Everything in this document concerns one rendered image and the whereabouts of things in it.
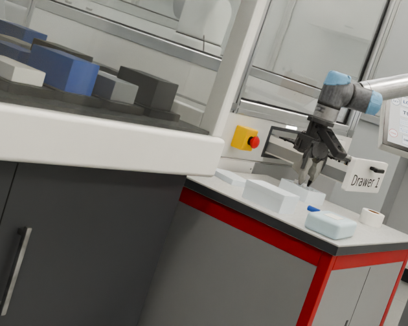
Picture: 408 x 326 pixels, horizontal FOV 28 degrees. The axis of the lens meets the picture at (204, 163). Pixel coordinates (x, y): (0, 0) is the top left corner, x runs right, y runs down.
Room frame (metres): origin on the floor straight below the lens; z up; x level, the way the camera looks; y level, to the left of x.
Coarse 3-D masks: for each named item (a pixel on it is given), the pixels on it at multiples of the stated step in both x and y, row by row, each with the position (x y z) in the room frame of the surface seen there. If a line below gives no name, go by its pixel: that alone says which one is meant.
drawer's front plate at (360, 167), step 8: (352, 160) 2.60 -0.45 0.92; (360, 160) 2.62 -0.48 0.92; (368, 160) 2.68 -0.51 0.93; (352, 168) 2.59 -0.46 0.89; (360, 168) 2.64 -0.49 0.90; (368, 168) 2.70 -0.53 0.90; (384, 168) 2.81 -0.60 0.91; (352, 176) 2.60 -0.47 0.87; (360, 176) 2.66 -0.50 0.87; (368, 176) 2.72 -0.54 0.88; (376, 176) 2.78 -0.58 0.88; (344, 184) 2.60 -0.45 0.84; (368, 184) 2.74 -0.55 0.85; (376, 184) 2.80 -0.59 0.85; (368, 192) 2.76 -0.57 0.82; (376, 192) 2.82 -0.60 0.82
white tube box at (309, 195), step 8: (280, 184) 2.54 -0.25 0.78; (288, 184) 2.52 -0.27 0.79; (296, 184) 2.53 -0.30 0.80; (296, 192) 2.49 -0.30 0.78; (304, 192) 2.46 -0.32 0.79; (312, 192) 2.47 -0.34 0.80; (320, 192) 2.53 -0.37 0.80; (304, 200) 2.46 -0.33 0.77; (312, 200) 2.47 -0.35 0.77; (320, 200) 2.50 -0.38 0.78
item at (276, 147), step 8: (272, 136) 2.78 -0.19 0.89; (272, 144) 2.77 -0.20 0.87; (280, 144) 2.76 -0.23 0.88; (288, 144) 2.74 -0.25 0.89; (272, 152) 2.77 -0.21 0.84; (280, 152) 2.75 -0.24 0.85; (288, 152) 2.73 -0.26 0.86; (296, 152) 2.72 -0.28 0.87; (288, 160) 2.73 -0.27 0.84; (296, 160) 2.71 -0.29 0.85; (328, 160) 2.66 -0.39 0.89; (336, 160) 2.90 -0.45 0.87; (328, 168) 2.65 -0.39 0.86; (336, 168) 2.64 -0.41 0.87; (344, 168) 2.63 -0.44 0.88; (328, 176) 2.65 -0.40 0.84; (336, 176) 2.63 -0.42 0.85; (344, 176) 2.62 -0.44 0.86
